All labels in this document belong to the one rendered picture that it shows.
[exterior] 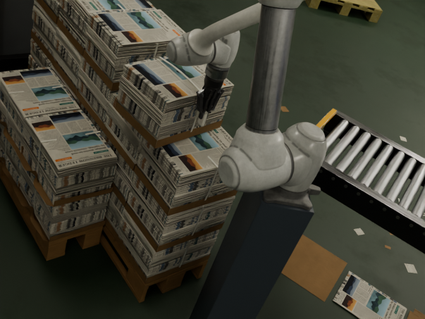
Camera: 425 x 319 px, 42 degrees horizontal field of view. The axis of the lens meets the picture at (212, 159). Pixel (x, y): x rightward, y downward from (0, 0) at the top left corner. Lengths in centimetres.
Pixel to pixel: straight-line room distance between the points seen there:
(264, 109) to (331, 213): 208
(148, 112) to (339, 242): 172
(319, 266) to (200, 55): 172
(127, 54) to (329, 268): 170
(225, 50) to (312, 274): 159
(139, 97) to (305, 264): 152
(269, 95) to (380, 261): 208
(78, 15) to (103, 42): 24
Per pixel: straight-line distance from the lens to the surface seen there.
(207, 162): 225
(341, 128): 290
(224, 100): 236
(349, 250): 349
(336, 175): 255
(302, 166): 181
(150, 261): 251
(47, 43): 308
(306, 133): 181
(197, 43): 194
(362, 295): 327
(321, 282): 320
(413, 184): 278
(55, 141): 254
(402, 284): 351
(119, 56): 241
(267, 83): 163
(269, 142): 167
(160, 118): 214
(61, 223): 266
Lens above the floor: 220
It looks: 37 degrees down
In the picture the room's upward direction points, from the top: 20 degrees clockwise
